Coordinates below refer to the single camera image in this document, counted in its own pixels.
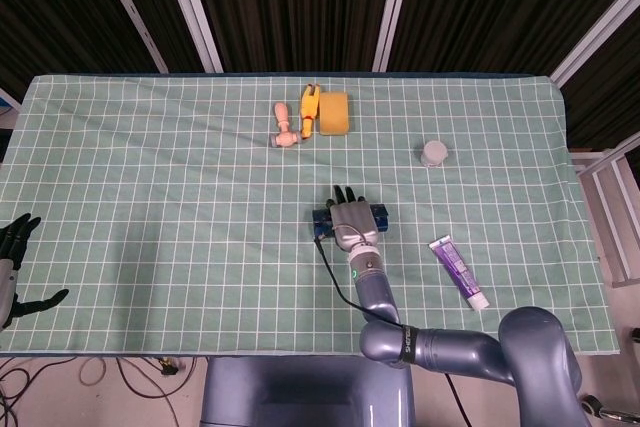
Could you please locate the white metal rack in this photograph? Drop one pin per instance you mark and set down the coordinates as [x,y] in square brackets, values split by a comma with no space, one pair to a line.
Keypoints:
[607,187]

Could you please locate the yellow sponge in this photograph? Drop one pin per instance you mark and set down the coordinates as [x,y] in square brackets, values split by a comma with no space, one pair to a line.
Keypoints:
[334,114]

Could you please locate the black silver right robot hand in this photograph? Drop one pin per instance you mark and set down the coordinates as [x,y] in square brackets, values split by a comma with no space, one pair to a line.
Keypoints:
[355,224]

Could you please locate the blue patterned glasses case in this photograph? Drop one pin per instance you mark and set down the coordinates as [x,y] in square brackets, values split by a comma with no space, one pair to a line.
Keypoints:
[322,222]

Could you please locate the black yellow plug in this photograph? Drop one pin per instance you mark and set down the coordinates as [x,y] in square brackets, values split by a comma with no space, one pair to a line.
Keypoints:
[168,368]

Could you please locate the purple toothpaste tube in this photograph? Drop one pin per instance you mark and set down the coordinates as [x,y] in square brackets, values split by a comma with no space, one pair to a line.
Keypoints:
[459,273]

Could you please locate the white metal beam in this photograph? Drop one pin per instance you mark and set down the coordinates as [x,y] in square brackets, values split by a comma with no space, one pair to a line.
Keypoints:
[392,12]
[192,12]
[595,32]
[130,9]

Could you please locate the green checked tablecloth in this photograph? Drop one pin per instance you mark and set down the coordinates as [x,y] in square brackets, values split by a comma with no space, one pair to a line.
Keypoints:
[175,227]

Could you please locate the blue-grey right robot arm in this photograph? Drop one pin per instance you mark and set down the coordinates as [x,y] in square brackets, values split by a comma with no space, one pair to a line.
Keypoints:
[375,292]

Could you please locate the small grey cup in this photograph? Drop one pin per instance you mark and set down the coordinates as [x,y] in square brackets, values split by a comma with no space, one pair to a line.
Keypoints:
[434,154]

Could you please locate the dark pleated curtain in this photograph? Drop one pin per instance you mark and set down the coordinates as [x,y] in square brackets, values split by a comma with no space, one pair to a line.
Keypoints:
[300,7]

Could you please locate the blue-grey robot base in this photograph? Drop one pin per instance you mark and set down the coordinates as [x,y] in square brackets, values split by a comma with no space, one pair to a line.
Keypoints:
[305,392]

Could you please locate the black caster wheel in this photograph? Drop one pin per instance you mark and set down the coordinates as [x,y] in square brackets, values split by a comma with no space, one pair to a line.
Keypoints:
[591,405]

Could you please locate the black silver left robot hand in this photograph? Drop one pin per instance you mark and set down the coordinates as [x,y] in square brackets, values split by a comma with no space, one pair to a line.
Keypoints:
[6,287]

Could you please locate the blue white board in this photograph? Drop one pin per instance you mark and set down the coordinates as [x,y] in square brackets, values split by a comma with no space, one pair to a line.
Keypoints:
[6,109]

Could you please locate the pink wooden toy hammer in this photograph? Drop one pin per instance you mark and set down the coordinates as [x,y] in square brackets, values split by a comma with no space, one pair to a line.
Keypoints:
[286,138]

